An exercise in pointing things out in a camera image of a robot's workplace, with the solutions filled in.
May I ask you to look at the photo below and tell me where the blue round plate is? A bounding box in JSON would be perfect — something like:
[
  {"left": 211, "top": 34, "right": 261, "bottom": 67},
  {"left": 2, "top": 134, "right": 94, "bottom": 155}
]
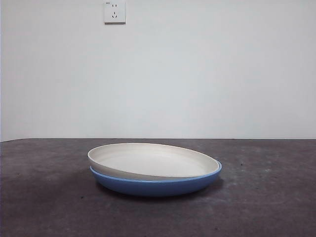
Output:
[{"left": 89, "top": 159, "right": 223, "bottom": 198}]

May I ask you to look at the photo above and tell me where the white wall power socket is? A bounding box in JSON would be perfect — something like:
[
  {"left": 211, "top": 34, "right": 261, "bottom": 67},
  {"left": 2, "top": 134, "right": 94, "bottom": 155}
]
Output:
[{"left": 103, "top": 0, "right": 126, "bottom": 25}]

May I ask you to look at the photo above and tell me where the white round plate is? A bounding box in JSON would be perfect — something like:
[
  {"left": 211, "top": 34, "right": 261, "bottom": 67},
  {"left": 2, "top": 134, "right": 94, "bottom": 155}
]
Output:
[{"left": 87, "top": 142, "right": 220, "bottom": 181}]

